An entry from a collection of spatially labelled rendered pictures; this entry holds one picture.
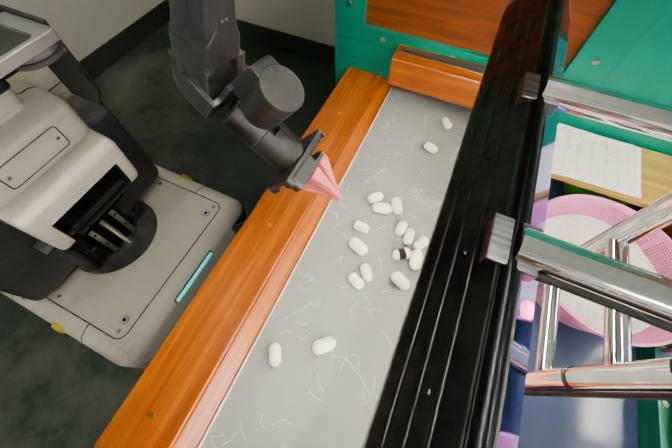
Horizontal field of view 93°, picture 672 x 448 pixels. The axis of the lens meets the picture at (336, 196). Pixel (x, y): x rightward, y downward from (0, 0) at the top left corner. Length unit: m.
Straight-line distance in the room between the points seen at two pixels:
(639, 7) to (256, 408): 0.84
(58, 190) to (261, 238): 0.39
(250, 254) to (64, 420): 1.11
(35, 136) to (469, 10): 0.82
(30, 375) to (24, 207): 0.99
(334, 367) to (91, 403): 1.11
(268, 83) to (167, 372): 0.43
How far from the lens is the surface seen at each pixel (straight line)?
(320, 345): 0.53
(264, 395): 0.56
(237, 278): 0.57
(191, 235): 1.21
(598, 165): 0.82
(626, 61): 0.81
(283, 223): 0.59
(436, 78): 0.75
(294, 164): 0.45
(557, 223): 0.76
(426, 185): 0.68
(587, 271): 0.22
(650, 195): 0.84
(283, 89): 0.38
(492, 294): 0.20
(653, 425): 0.75
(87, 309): 1.28
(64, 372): 1.61
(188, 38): 0.41
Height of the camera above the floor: 1.29
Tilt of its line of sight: 59 degrees down
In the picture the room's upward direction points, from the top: straight up
